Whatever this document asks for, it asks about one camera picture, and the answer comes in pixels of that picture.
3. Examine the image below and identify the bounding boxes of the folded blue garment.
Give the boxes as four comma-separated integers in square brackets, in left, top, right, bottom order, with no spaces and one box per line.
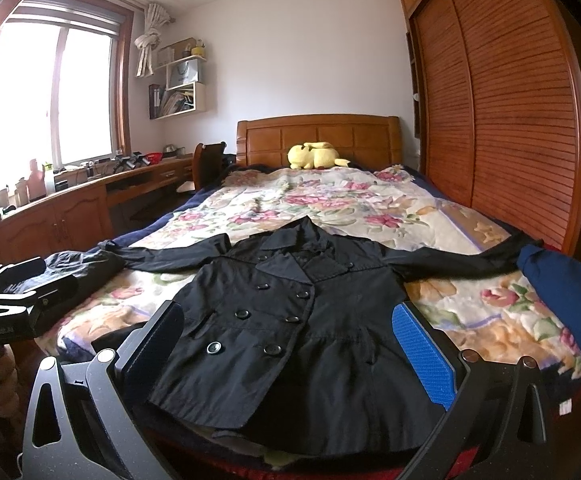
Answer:
[517,245,581,351]

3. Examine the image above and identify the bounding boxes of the floral bed blanket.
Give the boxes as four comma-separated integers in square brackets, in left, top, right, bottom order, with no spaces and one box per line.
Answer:
[38,166,581,385]

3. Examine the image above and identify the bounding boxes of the window with brown frame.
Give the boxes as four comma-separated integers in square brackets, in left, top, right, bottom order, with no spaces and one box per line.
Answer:
[0,0,134,189]

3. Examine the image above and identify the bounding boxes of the red basket on desk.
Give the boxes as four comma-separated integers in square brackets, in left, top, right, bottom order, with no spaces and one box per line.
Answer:
[145,152,162,165]

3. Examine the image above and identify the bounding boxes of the black folded jacket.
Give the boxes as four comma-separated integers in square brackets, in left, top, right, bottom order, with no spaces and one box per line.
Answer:
[24,248,124,313]

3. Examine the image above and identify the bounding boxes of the white wall shelf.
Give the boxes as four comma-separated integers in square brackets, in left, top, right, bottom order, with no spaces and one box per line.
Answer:
[148,38,206,120]

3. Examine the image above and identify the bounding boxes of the tied white curtain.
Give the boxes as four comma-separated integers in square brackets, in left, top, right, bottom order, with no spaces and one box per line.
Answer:
[134,2,171,78]

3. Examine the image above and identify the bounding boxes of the yellow plush toy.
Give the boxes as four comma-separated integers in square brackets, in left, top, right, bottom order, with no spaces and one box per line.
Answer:
[287,142,350,170]

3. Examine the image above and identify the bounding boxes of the left hand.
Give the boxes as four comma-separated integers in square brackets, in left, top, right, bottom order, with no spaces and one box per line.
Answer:
[0,344,19,419]

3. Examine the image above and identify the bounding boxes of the long wooden desk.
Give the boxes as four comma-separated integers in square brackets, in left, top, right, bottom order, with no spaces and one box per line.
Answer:
[0,155,192,263]

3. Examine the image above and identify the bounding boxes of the wooden chair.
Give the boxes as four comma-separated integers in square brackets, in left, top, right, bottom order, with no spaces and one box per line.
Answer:
[192,142,226,191]

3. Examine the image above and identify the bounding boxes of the wooden bed headboard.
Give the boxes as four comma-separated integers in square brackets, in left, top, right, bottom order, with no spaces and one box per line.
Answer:
[236,114,402,171]

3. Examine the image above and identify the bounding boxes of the black double-breasted coat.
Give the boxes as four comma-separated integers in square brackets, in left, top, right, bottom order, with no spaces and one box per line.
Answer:
[118,218,530,456]

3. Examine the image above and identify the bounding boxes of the wooden louvered wardrobe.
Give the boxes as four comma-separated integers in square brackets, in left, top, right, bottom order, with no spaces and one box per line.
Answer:
[401,0,581,261]

